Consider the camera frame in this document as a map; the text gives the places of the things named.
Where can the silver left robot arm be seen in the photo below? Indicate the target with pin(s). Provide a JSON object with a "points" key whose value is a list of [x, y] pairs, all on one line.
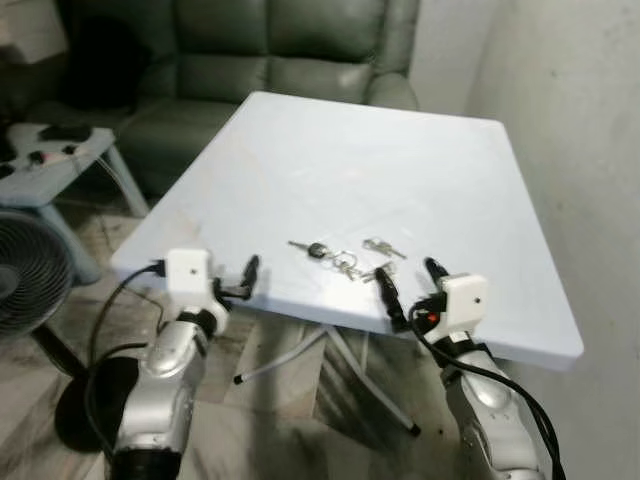
{"points": [[165, 370]]}

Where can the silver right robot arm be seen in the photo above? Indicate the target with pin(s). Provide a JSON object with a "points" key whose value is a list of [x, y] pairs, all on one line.
{"points": [[495, 410]]}

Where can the silver key pair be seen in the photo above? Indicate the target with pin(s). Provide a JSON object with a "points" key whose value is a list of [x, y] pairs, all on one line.
{"points": [[381, 246]]}

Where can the white metal table leg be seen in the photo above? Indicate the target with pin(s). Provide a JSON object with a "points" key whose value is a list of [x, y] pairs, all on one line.
{"points": [[280, 357], [385, 400]]}

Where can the grey plastic side table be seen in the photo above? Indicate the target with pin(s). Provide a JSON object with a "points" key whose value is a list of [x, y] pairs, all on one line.
{"points": [[60, 178]]}

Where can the black standing fan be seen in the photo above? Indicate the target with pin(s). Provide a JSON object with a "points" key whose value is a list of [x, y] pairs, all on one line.
{"points": [[25, 275]]}

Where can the green leather sofa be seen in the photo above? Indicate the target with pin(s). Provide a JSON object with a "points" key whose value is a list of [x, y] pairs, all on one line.
{"points": [[300, 50]]}

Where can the white power strip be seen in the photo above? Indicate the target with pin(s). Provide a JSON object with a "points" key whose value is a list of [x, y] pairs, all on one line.
{"points": [[50, 155]]}

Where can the flat black device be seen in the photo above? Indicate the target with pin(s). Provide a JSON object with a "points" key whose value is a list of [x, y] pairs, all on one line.
{"points": [[65, 132]]}

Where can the black bag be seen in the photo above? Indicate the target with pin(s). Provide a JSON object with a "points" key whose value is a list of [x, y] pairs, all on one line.
{"points": [[105, 60]]}

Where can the pale beige box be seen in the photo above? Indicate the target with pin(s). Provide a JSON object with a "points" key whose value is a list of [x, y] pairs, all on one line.
{"points": [[28, 30]]}

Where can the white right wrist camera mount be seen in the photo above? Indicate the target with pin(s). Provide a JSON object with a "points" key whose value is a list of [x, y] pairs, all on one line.
{"points": [[464, 298]]}

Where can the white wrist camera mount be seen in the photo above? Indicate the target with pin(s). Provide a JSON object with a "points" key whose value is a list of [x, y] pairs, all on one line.
{"points": [[464, 298], [188, 275]]}

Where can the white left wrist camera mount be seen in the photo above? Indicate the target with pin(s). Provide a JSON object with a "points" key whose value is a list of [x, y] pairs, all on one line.
{"points": [[188, 275]]}

